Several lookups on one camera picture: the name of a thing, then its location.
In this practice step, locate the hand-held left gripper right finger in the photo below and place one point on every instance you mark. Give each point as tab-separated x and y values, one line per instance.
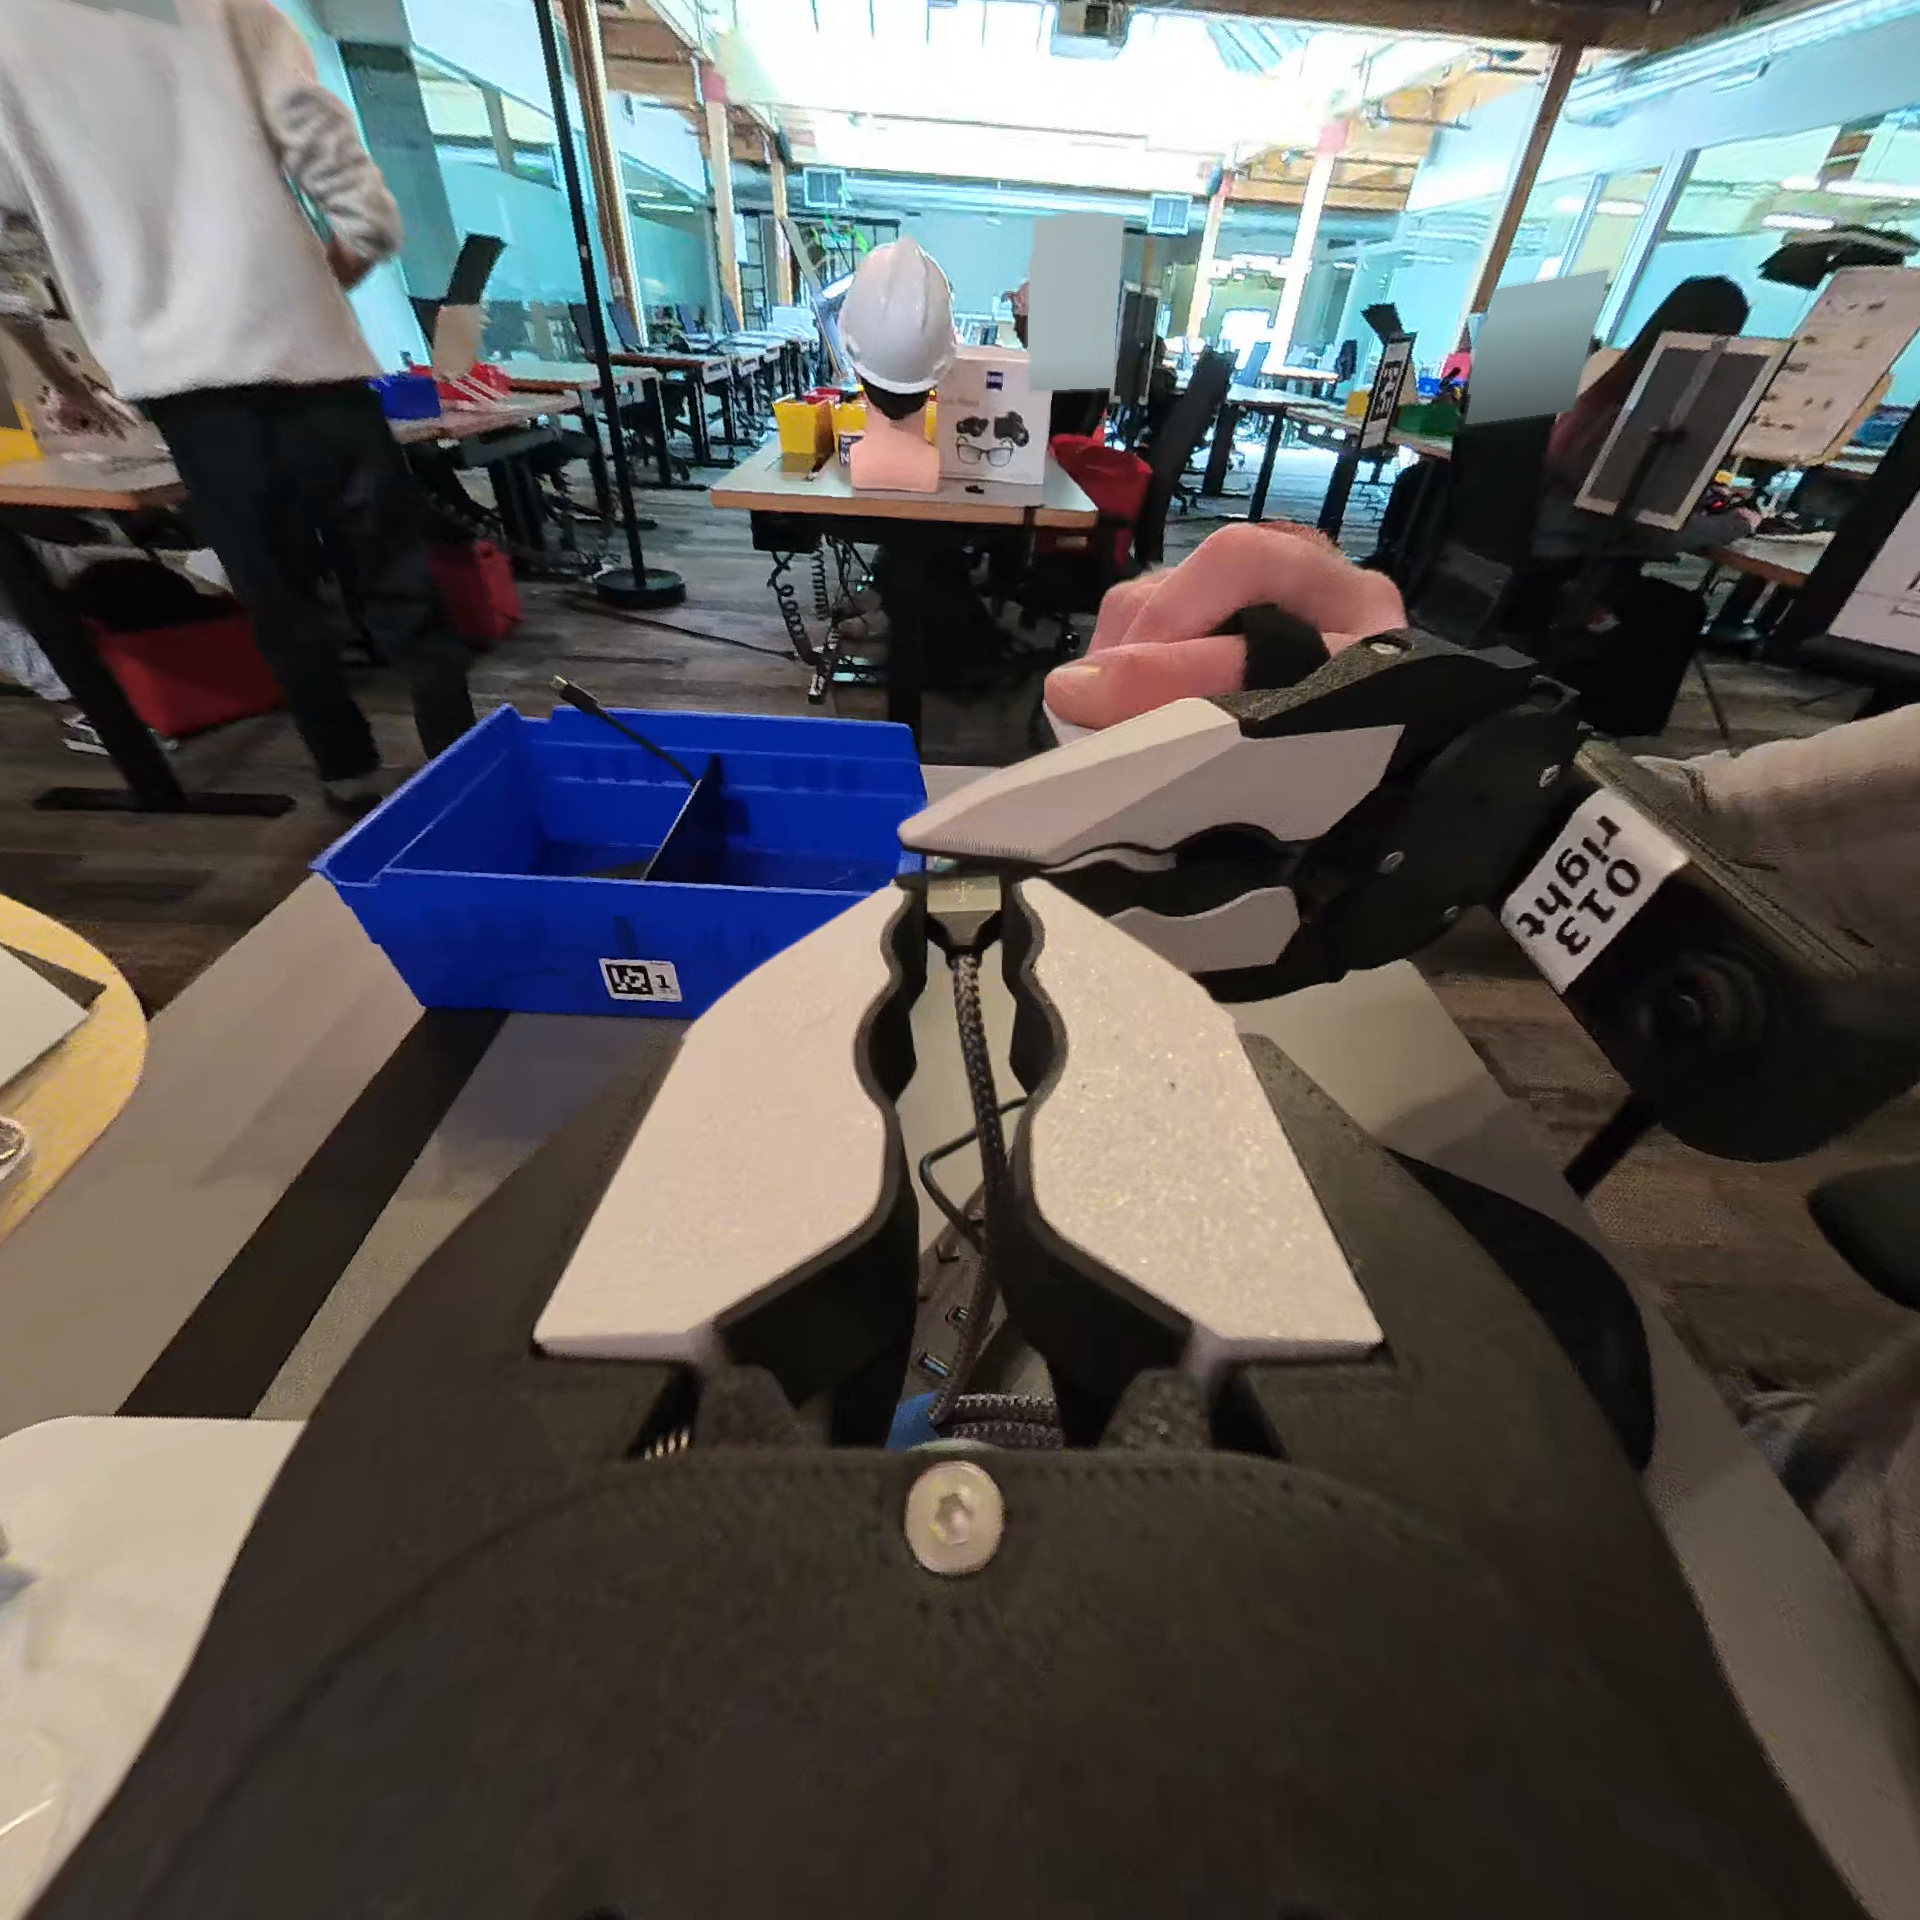
1200	1200

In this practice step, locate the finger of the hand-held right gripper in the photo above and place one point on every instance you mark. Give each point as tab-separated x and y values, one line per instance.
1170	787
1230	931

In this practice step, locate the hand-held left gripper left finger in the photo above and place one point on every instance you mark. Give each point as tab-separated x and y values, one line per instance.
720	1200

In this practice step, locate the blue plastic bin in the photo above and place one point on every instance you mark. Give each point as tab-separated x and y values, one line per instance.
571	871

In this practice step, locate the person's right hand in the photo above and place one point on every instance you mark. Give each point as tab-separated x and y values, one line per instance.
1216	617

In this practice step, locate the red office chair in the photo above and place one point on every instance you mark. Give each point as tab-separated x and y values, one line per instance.
1104	497

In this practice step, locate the black bin divider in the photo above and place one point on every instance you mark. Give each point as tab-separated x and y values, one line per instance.
685	816

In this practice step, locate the wooden work table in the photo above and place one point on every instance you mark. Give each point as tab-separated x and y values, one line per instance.
900	497
120	480

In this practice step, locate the white cardboard box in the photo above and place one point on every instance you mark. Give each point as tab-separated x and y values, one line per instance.
990	414

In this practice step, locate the white hard hat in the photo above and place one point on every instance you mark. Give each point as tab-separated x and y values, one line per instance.
895	317

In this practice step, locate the instruction sheet on stand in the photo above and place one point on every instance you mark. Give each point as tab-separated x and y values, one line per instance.
60	1067

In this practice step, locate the white stand base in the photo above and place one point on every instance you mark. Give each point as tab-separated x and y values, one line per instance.
106	1620

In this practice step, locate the black pole stand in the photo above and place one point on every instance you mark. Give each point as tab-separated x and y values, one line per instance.
600	300

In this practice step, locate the red plastic bin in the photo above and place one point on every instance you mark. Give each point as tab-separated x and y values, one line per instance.
180	677

